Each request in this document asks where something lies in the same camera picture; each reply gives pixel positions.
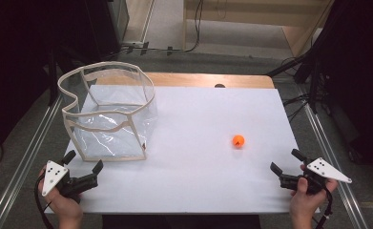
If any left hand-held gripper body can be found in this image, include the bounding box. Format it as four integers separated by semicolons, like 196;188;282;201
41;160;99;203

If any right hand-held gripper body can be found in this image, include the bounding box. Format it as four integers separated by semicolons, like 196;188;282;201
279;156;353;195

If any transparent storage basket beige trim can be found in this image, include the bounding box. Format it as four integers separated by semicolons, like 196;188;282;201
57;61;159;162

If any orange ball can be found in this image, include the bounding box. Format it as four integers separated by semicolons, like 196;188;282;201
232;134;246;149

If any person's left hand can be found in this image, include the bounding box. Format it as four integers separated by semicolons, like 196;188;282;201
37;165;84;220

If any person's right hand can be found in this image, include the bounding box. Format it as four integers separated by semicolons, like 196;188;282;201
289;163;339;219

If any white board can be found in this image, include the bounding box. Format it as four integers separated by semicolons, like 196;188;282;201
44;84;321;215

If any black metal stand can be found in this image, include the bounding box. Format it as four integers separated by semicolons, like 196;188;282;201
265;52;322;114

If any black curtain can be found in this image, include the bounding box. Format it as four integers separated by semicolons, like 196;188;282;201
0;0;123;158
307;0;373;175

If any person's dark clothing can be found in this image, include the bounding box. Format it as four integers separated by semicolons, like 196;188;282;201
101;214;262;229

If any wooden table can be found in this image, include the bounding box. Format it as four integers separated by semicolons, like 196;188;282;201
96;72;276;90

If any wooden furniture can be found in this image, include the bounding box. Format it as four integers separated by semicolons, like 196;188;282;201
183;0;336;59

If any aluminium floor rail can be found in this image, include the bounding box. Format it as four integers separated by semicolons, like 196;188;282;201
302;103;370;229
0;94;64;229

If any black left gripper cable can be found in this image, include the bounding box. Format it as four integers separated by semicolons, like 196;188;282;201
33;176;55;229

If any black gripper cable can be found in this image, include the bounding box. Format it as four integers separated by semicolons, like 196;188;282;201
314;186;334;229
33;176;55;229

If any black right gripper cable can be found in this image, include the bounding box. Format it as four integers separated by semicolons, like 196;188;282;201
314;186;334;229

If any bundle of black cables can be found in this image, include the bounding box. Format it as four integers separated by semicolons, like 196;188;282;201
281;92;312;122

